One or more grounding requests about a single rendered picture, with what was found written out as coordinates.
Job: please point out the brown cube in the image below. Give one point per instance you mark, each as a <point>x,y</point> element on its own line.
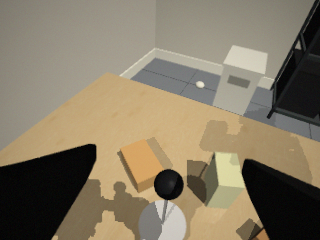
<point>260,235</point>

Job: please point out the tan rectangular box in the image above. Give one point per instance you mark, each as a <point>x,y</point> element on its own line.
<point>141,164</point>

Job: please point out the glass french press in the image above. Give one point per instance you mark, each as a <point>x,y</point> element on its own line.
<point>162,219</point>

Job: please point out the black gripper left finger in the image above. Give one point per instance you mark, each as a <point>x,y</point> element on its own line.
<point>36,195</point>

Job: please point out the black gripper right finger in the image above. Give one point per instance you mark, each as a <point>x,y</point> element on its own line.
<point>288,208</point>

